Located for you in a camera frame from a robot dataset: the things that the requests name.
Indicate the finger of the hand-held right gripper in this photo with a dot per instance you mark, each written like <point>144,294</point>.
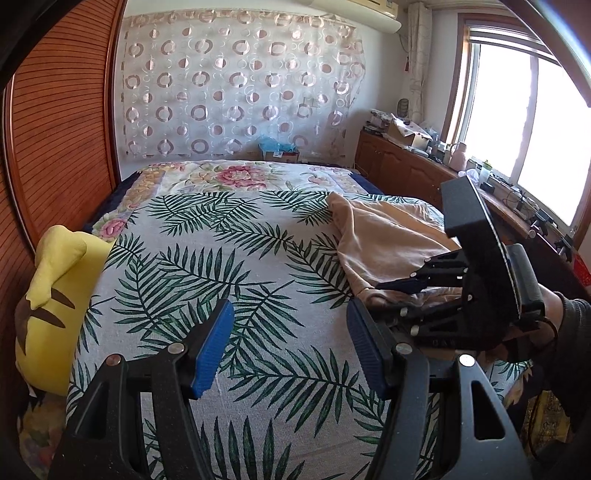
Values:
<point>438,274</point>
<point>438,323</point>

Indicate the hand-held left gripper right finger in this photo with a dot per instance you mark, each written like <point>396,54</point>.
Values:
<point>364,350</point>

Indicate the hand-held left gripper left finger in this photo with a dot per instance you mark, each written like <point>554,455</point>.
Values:
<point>212,350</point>

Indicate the beige printed t-shirt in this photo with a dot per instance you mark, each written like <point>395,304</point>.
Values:
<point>383,235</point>

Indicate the person's right forearm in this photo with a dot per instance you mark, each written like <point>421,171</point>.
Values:
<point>577,337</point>

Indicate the person's right hand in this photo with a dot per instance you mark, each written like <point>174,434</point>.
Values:
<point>551,304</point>

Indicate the translucent plastic bottle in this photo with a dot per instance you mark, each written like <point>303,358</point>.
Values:
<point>485,173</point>

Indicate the green leaf print bedsheet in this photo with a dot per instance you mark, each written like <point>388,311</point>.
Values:
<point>184,258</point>

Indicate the pink jug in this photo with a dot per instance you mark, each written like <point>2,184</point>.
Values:
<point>458,157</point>

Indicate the wooden side cabinet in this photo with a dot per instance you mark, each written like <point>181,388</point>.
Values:
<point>401,166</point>

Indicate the open cardboard box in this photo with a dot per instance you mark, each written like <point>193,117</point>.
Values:
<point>408,134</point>

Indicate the window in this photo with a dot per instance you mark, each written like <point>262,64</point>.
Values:
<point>503,115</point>

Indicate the yellow plush toy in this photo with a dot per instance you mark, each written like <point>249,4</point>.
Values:
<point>55,295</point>

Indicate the floral quilt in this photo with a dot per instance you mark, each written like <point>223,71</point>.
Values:
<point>231,177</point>

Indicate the navy bed mattress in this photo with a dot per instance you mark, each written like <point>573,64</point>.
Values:
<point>117,194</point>

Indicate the box with blue plastic bag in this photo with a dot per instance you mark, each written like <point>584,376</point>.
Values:
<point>279,150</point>

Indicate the white patterned window curtain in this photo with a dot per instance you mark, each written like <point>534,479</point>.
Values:
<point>418,60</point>

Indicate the wooden louvered wardrobe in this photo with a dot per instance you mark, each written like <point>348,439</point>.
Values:
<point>60,138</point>

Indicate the white air conditioner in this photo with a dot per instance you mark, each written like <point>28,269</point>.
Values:
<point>360,11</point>

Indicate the sheer circle pattern curtain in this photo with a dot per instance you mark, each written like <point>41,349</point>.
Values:
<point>231,69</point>

